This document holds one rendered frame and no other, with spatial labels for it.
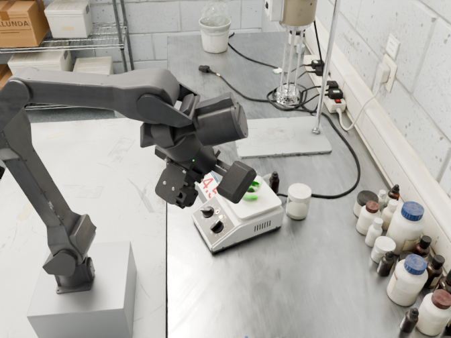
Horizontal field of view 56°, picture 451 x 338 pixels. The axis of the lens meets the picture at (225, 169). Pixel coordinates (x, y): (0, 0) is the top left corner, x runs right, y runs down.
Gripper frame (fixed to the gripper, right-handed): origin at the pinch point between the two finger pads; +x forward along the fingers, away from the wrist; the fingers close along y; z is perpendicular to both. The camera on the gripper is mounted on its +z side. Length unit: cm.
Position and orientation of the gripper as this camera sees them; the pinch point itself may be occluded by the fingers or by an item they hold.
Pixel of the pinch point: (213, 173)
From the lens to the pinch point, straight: 74.5
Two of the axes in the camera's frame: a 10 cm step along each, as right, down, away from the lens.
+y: 7.6, 4.3, -4.9
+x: 3.4, 3.7, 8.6
